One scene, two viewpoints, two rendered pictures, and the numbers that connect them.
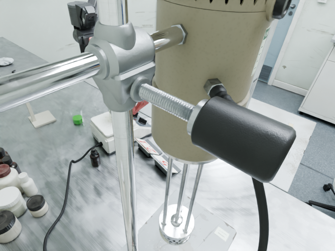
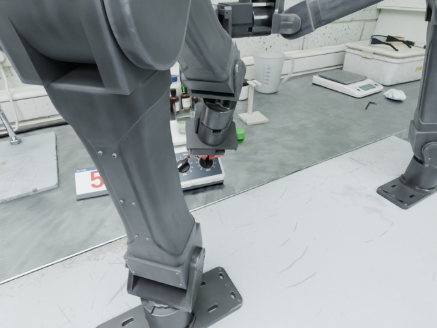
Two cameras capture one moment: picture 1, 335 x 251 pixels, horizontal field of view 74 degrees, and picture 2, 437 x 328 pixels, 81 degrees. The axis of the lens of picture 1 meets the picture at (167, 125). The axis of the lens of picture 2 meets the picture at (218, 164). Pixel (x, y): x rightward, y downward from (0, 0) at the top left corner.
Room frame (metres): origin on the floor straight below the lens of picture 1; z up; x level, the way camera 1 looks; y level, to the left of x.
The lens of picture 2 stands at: (0.94, -0.30, 1.29)
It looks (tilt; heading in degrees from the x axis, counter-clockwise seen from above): 35 degrees down; 116
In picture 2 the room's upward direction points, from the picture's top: straight up
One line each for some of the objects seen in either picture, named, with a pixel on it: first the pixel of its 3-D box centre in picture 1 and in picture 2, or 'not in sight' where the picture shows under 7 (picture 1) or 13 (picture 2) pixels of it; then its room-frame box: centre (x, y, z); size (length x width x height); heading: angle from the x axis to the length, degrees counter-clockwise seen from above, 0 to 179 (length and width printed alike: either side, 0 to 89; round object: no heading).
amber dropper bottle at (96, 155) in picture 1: (94, 156); not in sight; (0.48, 0.22, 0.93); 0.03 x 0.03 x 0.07
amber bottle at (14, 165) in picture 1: (11, 168); (174, 100); (0.40, 0.44, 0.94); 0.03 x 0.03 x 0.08
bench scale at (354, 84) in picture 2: not in sight; (346, 82); (0.95, 1.03, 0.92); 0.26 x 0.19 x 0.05; 148
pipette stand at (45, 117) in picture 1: (37, 106); (254, 101); (0.68, 0.51, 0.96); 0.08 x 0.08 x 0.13; 46
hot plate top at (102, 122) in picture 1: (113, 121); (184, 130); (0.60, 0.19, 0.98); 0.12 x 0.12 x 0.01; 44
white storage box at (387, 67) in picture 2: not in sight; (389, 60); (1.13, 1.33, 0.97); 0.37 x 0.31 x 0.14; 51
